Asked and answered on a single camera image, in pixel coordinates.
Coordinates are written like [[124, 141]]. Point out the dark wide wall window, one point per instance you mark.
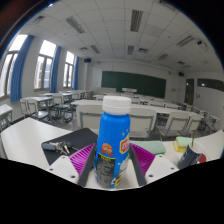
[[210, 84]]

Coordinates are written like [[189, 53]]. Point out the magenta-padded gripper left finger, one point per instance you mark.
[[63, 166]]

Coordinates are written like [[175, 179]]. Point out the white lectern desk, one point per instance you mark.
[[129, 90]]

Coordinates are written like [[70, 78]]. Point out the group of white classroom chairs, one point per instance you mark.
[[143, 121]]

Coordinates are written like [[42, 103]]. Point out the dark classroom door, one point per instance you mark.
[[189, 91]]

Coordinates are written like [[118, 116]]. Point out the group of ceiling lights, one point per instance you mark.
[[136, 20]]

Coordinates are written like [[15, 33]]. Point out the bunch of keys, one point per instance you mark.
[[58, 146]]

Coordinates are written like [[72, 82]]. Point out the black wall speaker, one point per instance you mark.
[[87, 60], [181, 73]]

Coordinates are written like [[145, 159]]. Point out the wooden stir stick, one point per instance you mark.
[[192, 138]]

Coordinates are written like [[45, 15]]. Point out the dark green chalkboard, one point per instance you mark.
[[133, 83]]

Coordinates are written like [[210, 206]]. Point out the group of white classroom desks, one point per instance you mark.
[[86, 102]]

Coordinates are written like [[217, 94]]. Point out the white ceiling projector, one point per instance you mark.
[[202, 45]]

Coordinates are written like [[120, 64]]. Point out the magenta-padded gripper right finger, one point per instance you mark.
[[160, 166]]

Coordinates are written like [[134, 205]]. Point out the navy mug with white inside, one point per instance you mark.
[[188, 158]]

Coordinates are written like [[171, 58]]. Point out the blue white-capped drink bottle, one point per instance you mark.
[[112, 140]]

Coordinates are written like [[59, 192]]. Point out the blue curtain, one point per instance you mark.
[[20, 70], [75, 73], [55, 70]]

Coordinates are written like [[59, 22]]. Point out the tall classroom window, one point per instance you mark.
[[44, 66], [68, 71], [8, 66]]

